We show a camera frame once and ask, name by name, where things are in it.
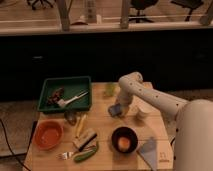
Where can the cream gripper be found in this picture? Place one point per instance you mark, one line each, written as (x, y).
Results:
(124, 109)

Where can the blue sponge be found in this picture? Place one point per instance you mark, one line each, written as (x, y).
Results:
(114, 110)

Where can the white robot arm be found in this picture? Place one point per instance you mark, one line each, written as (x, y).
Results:
(193, 150)

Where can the white paper cup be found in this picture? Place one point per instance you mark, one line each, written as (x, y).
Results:
(141, 114)

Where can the black bowl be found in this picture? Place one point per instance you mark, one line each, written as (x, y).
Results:
(124, 132)

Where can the green translucent cup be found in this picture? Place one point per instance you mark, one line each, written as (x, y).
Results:
(109, 89)

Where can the orange fruit in bowl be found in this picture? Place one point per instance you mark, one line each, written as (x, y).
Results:
(123, 144)

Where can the yellow banana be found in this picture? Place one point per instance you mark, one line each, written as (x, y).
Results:
(80, 125)

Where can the grey blue cloth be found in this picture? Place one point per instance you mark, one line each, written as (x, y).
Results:
(148, 151)

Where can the silver metal cup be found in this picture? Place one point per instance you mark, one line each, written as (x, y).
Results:
(71, 118)

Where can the green plastic tray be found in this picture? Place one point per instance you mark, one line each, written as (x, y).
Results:
(65, 88)

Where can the white spatula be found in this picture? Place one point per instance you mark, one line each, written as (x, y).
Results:
(63, 103)

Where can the green cucumber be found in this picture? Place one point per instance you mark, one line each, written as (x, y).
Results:
(84, 156)

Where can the brown grape bunch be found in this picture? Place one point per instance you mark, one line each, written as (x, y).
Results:
(55, 96)

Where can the silver fork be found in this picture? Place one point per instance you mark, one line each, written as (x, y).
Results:
(67, 155)

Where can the orange plastic bowl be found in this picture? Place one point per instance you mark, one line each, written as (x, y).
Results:
(48, 134)

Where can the black office chair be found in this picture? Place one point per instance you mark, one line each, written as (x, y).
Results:
(141, 5)

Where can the black handled brush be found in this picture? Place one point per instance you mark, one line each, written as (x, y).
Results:
(84, 139)

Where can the wooden post middle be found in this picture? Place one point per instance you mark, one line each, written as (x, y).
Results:
(124, 20)

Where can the wooden post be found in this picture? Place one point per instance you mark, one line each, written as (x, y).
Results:
(63, 13)
(124, 20)

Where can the wooden post left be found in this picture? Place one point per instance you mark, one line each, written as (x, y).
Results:
(63, 13)

